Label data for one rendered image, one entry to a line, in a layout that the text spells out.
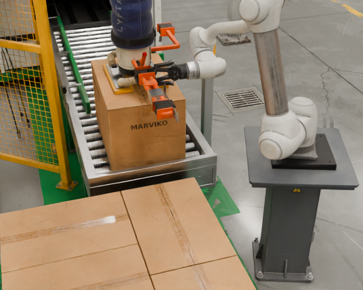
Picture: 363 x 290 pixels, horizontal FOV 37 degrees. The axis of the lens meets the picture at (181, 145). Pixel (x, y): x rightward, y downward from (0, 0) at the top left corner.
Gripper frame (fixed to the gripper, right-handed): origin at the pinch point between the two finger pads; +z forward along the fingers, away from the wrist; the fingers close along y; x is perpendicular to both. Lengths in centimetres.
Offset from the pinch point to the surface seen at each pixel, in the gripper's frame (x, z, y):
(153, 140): -4.7, -1.8, 34.7
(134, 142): -4.4, 8.3, 34.5
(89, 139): 37, 26, 55
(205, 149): -2, -32, 48
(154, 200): -30, 5, 54
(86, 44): 175, 7, 53
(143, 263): -70, 20, 54
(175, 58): 244, -89, 107
